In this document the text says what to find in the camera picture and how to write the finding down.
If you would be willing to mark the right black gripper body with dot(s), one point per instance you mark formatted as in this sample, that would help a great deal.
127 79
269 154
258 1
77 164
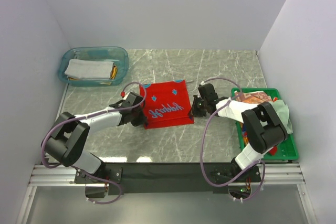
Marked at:
199 108

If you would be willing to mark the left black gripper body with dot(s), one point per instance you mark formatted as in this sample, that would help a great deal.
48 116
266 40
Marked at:
138 116

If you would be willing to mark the red and blue cloth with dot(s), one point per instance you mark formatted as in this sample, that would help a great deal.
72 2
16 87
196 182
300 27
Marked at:
166 104

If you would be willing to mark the orange and grey towel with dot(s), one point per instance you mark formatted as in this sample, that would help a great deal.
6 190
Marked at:
112 76

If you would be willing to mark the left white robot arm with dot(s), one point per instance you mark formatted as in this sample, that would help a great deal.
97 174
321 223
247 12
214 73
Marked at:
66 140

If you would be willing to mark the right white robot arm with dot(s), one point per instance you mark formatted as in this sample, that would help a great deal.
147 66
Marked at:
263 125

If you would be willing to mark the brown patterned towel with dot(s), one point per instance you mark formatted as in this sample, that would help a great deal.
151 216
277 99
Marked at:
257 97

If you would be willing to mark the teal transparent plastic bin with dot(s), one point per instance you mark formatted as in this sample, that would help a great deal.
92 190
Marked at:
116 54

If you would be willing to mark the pale green towel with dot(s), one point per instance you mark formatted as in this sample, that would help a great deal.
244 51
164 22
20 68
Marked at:
282 111

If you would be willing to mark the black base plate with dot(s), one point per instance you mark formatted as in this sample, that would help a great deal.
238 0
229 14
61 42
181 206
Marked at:
162 177

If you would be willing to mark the aluminium rail frame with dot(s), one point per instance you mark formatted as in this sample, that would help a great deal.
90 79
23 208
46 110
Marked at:
276 174

